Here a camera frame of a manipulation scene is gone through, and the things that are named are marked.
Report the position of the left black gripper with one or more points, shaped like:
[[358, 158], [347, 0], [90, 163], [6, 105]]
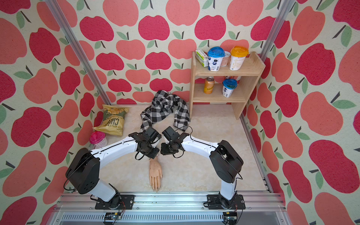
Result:
[[153, 154]]

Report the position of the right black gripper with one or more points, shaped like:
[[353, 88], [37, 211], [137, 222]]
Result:
[[164, 151]]

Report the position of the mannequin hand with silver nails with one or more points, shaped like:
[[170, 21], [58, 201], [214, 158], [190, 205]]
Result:
[[155, 174]]

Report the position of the black white plaid shirt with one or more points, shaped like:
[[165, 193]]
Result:
[[164, 104]]

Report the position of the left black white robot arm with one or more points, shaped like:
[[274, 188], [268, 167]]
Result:
[[83, 172]]

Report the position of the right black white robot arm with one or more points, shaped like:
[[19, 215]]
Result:
[[226, 162]]

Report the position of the yellow green chips bag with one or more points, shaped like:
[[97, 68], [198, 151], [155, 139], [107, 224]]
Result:
[[113, 120]]

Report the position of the pink lidded plastic cup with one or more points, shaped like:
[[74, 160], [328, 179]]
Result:
[[98, 139]]

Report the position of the orange soda can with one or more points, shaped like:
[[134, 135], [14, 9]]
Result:
[[209, 85]]

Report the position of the blue lid cup lower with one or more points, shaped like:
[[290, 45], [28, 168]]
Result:
[[229, 85]]

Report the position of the green white small carton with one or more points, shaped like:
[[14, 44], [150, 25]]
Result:
[[202, 57]]

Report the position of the small pink white cup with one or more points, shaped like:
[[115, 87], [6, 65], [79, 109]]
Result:
[[226, 59]]

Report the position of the blue lid yogurt cup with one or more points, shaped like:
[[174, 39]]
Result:
[[215, 58]]

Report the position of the wooden two-tier shelf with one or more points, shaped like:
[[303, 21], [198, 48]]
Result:
[[249, 75]]

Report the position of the orange lid white cup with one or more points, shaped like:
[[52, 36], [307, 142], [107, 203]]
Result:
[[238, 55]]

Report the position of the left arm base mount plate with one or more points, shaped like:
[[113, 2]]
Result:
[[128, 201]]

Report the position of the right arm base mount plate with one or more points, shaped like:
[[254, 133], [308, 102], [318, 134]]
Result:
[[218, 202]]

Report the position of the aluminium front rail base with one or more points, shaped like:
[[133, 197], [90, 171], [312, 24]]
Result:
[[170, 208]]

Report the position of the left aluminium frame post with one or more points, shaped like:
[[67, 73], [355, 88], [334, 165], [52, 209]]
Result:
[[76, 46]]

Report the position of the aluminium frame post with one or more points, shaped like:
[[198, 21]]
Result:
[[269, 45], [76, 46]]

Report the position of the right aluminium frame post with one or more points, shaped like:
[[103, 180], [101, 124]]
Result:
[[269, 45]]

